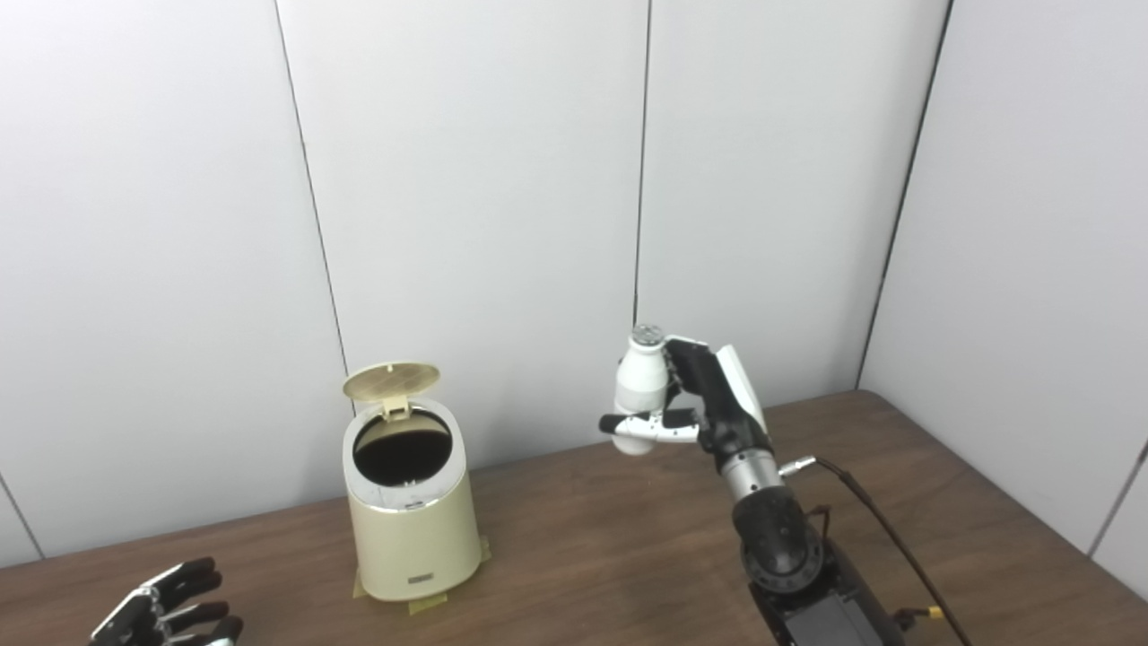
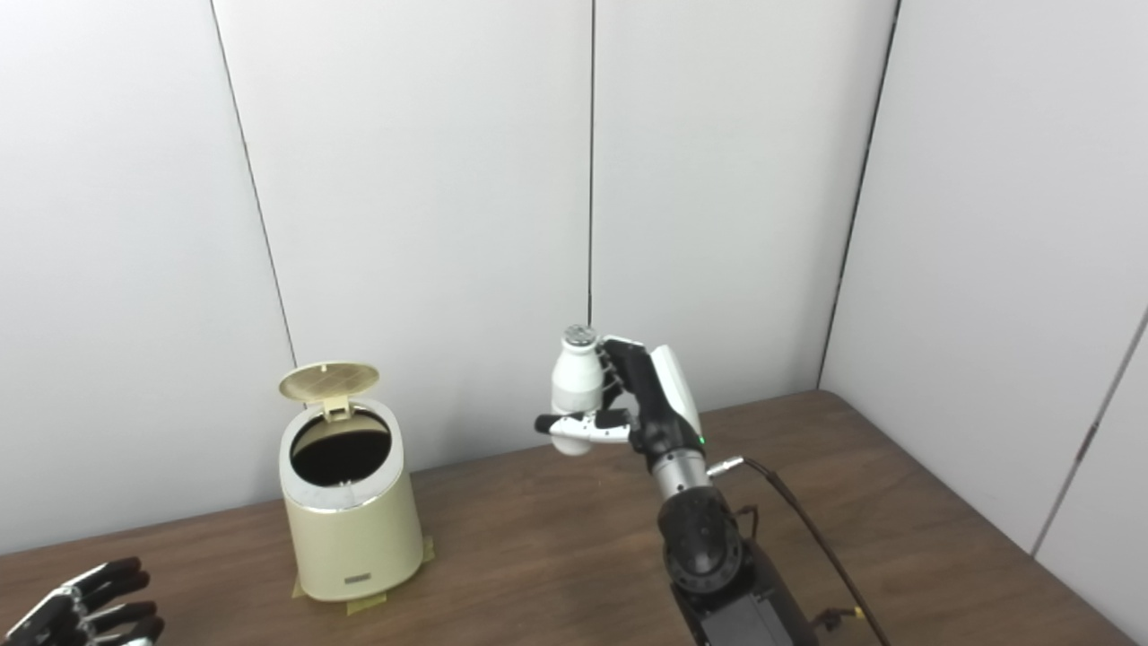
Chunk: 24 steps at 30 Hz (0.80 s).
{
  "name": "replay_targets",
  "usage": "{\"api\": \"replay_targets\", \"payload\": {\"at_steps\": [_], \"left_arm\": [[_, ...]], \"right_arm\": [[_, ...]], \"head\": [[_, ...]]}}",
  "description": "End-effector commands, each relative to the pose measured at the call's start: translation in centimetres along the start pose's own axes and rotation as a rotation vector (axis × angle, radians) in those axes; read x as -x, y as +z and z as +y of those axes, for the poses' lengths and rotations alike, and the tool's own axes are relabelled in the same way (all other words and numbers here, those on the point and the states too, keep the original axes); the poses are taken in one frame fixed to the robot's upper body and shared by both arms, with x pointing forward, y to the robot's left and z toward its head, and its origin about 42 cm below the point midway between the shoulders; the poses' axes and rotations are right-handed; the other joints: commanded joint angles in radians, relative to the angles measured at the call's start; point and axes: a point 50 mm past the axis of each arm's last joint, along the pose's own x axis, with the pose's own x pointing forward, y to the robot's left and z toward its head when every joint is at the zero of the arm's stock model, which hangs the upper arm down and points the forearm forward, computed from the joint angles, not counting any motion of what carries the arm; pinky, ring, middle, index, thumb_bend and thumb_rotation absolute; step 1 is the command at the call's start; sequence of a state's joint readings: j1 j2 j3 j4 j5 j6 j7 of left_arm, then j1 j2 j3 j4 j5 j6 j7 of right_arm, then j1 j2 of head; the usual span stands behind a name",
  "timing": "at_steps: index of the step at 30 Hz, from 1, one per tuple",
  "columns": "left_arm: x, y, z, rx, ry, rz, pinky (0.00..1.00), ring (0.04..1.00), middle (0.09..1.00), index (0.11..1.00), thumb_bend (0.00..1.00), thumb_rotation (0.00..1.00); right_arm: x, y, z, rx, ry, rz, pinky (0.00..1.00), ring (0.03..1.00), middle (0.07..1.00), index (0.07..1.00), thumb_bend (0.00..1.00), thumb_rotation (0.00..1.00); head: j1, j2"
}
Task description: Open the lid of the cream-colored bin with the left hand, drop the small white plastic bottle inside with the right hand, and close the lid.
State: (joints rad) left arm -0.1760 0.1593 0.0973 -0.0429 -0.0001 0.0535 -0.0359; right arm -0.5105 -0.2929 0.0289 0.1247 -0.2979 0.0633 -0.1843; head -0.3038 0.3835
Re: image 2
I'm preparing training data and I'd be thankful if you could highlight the cream-colored bin body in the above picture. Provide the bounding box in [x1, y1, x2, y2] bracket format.
[279, 397, 425, 602]

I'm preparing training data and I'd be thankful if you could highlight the small white plastic bottle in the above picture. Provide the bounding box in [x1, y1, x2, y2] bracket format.
[549, 325, 607, 457]

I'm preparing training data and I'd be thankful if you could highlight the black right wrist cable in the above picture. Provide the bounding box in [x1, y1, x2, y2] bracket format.
[707, 456, 893, 646]

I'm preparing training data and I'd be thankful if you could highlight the cream round bin lid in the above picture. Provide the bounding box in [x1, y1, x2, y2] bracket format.
[278, 362, 380, 423]

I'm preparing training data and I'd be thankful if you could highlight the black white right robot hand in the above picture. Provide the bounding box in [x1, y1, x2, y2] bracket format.
[535, 336, 706, 467]

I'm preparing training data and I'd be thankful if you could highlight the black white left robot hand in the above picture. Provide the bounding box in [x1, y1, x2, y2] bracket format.
[0, 557, 166, 646]

